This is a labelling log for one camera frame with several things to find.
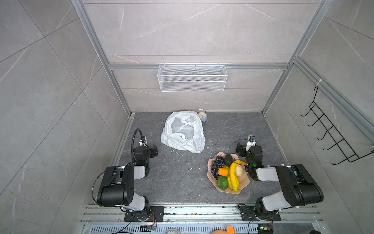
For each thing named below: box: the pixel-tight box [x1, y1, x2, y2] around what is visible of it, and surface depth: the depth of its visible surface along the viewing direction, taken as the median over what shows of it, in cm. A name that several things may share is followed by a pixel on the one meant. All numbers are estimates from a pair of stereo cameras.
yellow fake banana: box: [229, 159, 248, 193], surface depth 79 cm
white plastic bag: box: [160, 110, 206, 154], surface depth 100 cm
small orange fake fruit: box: [218, 167, 229, 177], surface depth 80 cm
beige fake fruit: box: [234, 164, 244, 177], surface depth 83 cm
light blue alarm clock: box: [196, 108, 208, 123], surface depth 116 cm
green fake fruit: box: [217, 175, 229, 190], surface depth 78 cm
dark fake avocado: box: [223, 154, 234, 167], surface depth 85 cm
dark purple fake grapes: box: [210, 155, 225, 180], surface depth 85 cm
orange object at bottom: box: [211, 225, 235, 234], surface depth 67 cm
